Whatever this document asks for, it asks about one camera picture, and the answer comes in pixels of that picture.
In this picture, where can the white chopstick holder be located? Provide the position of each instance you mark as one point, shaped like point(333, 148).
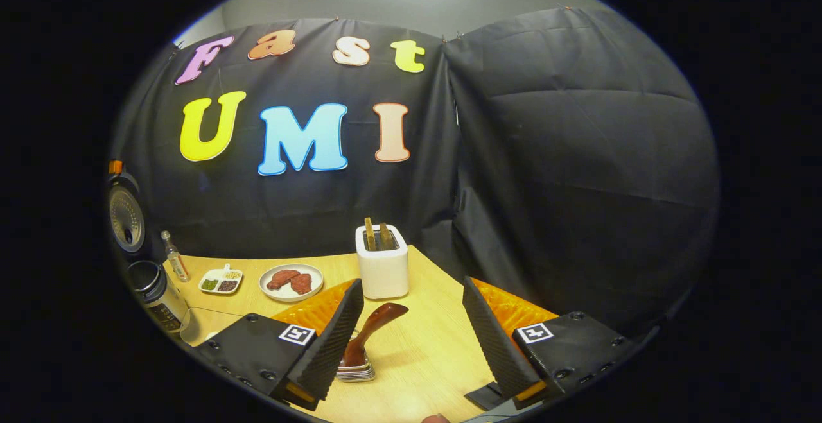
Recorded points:
point(382, 269)

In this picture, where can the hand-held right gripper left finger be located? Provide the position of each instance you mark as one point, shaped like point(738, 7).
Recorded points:
point(334, 346)

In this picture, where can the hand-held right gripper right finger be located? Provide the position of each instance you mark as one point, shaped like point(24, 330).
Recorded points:
point(494, 346)

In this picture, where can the white divided seasoning dish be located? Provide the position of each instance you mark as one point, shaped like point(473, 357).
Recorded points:
point(220, 278)

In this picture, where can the dark grey rice cooker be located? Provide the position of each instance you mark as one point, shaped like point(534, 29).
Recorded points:
point(157, 298)

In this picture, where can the round white plate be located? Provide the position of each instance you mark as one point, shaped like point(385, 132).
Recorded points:
point(291, 297)

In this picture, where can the small square glass bowl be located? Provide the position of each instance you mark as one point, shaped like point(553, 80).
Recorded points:
point(356, 375)

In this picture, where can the brown wooden spoon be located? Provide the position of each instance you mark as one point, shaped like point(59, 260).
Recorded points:
point(376, 323)

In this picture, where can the small clear glass bottle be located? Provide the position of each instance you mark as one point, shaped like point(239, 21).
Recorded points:
point(178, 267)

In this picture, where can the black backdrop cloth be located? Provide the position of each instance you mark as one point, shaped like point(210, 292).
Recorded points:
point(578, 166)

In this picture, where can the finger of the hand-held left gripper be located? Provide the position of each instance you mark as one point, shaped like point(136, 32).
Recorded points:
point(115, 167)

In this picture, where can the red meat piece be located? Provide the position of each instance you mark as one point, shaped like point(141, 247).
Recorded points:
point(281, 279)
point(302, 284)

